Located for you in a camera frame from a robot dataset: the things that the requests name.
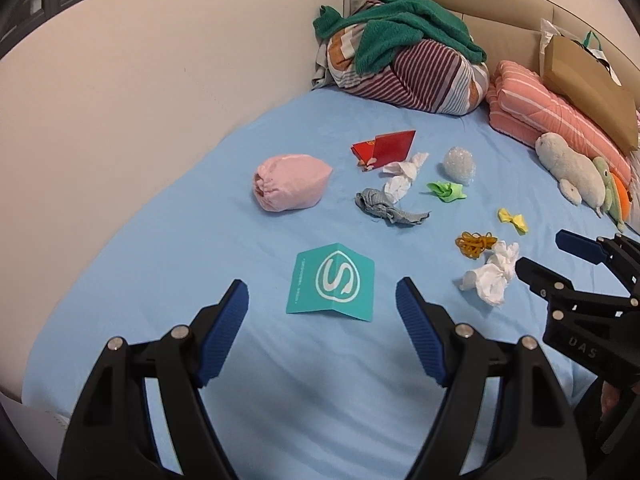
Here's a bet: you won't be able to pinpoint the grey crumpled cloth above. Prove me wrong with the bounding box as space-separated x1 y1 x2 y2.
355 187 432 228

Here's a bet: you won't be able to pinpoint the brown paper bag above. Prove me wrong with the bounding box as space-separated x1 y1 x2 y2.
542 34 640 153

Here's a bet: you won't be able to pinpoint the person's right hand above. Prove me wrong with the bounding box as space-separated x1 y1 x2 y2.
601 382 623 423

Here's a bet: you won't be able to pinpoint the plain red envelope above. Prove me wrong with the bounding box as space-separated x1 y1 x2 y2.
372 130 417 168

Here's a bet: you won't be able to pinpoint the light blue bed sheet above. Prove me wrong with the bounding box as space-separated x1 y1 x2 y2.
22 85 640 480

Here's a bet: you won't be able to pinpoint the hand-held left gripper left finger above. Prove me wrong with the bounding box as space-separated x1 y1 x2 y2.
57 280 250 480

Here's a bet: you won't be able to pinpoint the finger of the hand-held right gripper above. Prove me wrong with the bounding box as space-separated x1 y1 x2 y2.
515 257 640 391
556 229 640 301

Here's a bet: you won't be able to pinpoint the yellow paper bow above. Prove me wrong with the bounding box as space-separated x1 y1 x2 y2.
497 207 529 235

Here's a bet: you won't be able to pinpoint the beige padded headboard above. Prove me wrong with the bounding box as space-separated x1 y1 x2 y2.
385 0 640 111

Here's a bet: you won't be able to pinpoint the teal folded card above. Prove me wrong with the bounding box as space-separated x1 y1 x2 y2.
285 242 376 322

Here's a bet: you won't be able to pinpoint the white seal plush toy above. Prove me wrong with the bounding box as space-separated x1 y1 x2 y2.
535 132 608 218

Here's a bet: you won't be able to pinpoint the green towel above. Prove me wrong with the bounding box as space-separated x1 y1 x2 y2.
312 0 488 76

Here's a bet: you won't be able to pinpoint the striped duvet bundle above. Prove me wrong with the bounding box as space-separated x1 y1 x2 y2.
312 0 491 117

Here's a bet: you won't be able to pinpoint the green folded paper scrap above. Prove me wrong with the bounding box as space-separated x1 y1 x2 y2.
426 180 468 204

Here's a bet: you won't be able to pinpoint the orange rubber bands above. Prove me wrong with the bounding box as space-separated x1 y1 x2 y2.
455 231 497 260

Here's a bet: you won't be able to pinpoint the round white tissue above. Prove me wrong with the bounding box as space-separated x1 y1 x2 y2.
459 241 521 307

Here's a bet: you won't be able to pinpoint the green turtle plush toy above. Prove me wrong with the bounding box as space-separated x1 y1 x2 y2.
592 156 635 233

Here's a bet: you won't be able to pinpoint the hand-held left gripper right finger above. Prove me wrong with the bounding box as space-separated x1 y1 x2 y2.
395 276 587 480

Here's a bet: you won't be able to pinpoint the pink cloth bundle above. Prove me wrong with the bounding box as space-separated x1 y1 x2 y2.
250 155 333 213

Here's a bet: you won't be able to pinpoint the pink striped folded blanket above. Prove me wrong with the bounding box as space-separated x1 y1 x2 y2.
486 60 633 186

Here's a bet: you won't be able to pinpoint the clear bubble wrap ball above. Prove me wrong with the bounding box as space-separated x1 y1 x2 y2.
442 146 475 182

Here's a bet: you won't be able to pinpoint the long white tissue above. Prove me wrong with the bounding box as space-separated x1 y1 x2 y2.
382 151 430 204

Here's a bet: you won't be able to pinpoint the gold printed red envelope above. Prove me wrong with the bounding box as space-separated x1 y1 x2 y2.
351 139 381 171

